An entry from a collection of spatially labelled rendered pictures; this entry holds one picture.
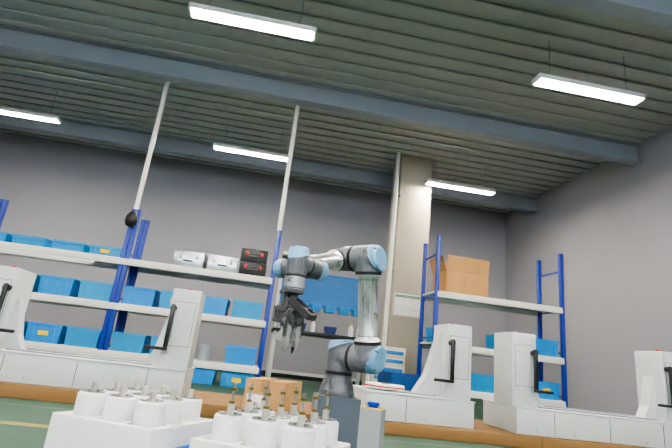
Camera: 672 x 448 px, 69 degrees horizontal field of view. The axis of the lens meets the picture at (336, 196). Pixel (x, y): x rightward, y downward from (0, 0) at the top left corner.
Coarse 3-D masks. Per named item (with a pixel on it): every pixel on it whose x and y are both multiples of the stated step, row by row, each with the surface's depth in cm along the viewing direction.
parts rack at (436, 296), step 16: (432, 256) 686; (560, 256) 694; (560, 272) 687; (560, 288) 680; (464, 304) 710; (480, 304) 714; (496, 304) 657; (512, 304) 661; (528, 304) 665; (560, 304) 674; (560, 320) 669; (432, 336) 634; (560, 336) 663; (480, 352) 634; (560, 352) 660; (544, 400) 630; (560, 400) 648
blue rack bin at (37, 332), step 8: (32, 328) 559; (40, 328) 561; (48, 328) 562; (56, 328) 564; (64, 328) 572; (32, 336) 557; (40, 336) 559; (48, 336) 560; (56, 336) 562; (64, 336) 578
